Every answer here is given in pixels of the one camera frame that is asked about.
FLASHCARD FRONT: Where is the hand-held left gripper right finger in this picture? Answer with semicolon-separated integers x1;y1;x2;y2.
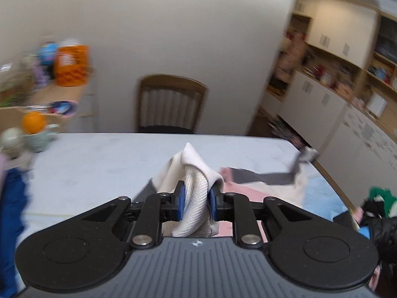
208;185;307;249

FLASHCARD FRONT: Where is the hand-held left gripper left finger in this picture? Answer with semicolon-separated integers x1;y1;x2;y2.
82;180;187;249

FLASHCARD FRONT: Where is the pink and white towel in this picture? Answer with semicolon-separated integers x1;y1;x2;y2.
146;143;320;239

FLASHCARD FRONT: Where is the blue white printed tablecloth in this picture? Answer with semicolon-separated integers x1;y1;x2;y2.
15;133;351;286

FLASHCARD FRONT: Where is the slatted wooden chair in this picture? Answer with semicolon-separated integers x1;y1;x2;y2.
136;74;208;135

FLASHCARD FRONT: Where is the pile of shoes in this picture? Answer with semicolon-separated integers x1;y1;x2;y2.
268;115;306;149

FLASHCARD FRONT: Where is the white cabinet row with stickers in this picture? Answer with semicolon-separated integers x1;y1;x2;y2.
279;68;397;208

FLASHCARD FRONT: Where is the wooden side shelf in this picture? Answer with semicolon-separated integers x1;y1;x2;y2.
0;77;97;131

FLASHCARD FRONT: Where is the orange fruit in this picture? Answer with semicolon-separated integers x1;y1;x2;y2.
22;112;47;135

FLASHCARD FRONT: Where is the blue garment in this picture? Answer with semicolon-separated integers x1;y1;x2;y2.
0;168;32;298

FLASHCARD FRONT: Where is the black padded jacket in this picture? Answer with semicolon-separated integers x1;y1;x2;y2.
358;199;397;267

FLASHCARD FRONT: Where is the pale round ornament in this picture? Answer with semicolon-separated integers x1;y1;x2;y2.
0;127;24;159

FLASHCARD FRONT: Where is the white upper cabinet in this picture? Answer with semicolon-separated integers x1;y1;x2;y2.
305;0;380;69

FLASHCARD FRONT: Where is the wooden wall shelf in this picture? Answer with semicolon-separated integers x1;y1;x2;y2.
347;12;397;137

